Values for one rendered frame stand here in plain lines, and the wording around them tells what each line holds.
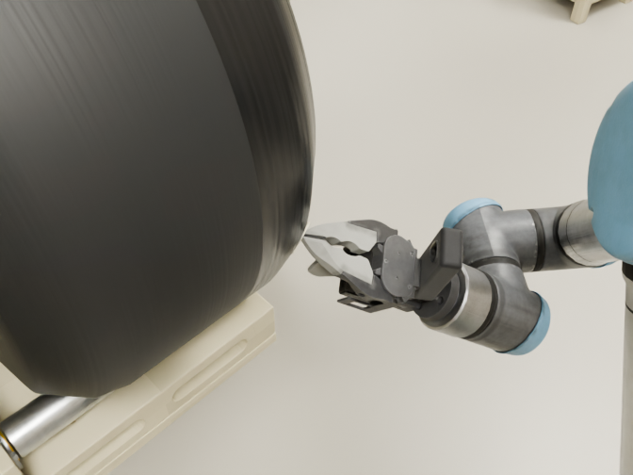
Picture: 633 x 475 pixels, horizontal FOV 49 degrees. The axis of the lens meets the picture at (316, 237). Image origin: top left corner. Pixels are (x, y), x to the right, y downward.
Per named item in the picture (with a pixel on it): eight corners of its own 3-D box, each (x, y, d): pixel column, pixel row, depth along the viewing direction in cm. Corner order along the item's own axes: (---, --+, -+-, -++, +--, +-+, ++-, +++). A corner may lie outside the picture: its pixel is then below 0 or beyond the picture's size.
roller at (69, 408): (-9, 437, 72) (-16, 426, 75) (16, 470, 73) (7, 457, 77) (251, 255, 88) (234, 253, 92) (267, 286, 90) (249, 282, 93)
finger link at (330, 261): (275, 271, 77) (341, 294, 82) (305, 260, 72) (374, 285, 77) (279, 245, 78) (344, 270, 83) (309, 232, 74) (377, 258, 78)
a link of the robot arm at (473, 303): (491, 332, 83) (493, 256, 87) (462, 321, 81) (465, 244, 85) (436, 342, 90) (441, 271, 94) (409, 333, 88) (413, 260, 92)
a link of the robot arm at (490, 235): (509, 231, 107) (531, 298, 99) (433, 237, 107) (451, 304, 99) (522, 188, 100) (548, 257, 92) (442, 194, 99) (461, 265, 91)
